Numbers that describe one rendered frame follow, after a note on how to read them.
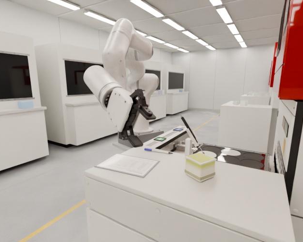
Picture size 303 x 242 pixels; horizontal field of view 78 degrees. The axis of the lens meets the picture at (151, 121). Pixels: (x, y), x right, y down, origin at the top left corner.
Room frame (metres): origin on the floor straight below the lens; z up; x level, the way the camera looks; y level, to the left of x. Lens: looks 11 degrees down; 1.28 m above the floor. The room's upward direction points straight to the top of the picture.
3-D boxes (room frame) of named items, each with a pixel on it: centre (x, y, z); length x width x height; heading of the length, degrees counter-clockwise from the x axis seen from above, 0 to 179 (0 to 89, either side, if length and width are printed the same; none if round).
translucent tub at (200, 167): (0.60, -0.16, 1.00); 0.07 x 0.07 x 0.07; 33
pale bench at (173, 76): (8.24, -0.81, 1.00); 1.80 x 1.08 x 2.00; 149
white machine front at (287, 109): (0.95, -0.68, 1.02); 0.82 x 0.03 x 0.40; 149
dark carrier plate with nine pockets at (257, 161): (0.90, -0.39, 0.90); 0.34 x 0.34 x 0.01; 59
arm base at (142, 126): (1.40, 0.08, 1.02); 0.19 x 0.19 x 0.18
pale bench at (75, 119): (4.48, 1.47, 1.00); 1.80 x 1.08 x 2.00; 149
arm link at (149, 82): (1.40, 0.04, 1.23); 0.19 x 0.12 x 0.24; 83
